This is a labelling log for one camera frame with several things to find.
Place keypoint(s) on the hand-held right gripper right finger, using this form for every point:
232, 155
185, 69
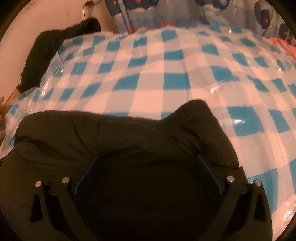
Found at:
209, 175

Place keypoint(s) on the dark cloth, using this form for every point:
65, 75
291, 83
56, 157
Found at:
44, 51

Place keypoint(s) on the dark olive jacket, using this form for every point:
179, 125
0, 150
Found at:
129, 143

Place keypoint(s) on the blue white checkered plastic sheet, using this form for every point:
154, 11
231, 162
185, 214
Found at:
175, 78

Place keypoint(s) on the pink cloth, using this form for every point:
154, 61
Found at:
285, 45

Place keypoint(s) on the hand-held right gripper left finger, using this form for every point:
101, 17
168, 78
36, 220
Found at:
86, 177

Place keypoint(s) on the grey metal pole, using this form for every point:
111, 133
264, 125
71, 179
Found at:
124, 16

